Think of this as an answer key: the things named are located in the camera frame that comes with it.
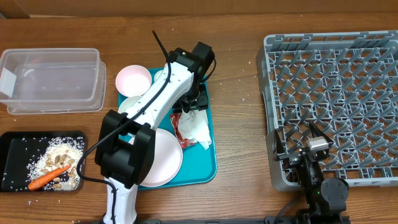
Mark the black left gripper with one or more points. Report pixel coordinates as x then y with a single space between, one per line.
203 104

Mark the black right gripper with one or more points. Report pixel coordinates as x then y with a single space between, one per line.
298 158

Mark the white napkin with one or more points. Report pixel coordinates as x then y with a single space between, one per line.
193 126

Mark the green-white bowl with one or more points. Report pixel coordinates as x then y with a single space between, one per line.
127 103

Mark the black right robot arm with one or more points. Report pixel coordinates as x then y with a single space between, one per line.
326 197

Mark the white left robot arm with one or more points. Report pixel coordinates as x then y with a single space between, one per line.
125 150

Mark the grey dishwasher rack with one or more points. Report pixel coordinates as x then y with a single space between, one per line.
346 84

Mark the black waste tray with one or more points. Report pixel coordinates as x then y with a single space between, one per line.
25 155

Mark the white paper cup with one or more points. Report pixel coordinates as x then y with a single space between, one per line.
157 75

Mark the pink bowl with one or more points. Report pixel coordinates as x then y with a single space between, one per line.
133 80

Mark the teal plastic tray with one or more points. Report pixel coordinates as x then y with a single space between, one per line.
198 165

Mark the large white plate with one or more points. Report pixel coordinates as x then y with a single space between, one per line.
168 157

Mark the rice and peanuts pile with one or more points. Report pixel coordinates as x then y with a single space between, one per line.
59 161

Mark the clear plastic bin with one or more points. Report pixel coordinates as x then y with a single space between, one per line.
52 80

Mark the orange carrot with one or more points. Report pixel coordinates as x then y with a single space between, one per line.
43 180

